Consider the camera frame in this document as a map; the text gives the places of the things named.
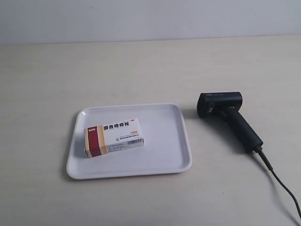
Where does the white red medicine box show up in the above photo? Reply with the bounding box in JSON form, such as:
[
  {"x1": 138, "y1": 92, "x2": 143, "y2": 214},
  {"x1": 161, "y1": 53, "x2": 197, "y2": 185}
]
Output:
[{"x1": 84, "y1": 118, "x2": 144, "y2": 158}]

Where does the black handheld barcode scanner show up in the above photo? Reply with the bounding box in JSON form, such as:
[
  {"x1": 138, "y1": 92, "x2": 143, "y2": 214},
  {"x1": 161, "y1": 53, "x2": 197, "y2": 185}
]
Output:
[{"x1": 197, "y1": 92, "x2": 263, "y2": 154}]

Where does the white plastic tray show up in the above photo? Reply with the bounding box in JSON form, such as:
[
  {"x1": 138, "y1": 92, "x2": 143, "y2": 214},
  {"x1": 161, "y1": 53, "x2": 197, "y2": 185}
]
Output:
[{"x1": 66, "y1": 103, "x2": 192, "y2": 180}]

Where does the black scanner cable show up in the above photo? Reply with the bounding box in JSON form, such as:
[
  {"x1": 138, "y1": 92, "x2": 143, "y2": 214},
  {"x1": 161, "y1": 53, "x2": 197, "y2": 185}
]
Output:
[{"x1": 255, "y1": 149, "x2": 301, "y2": 221}]

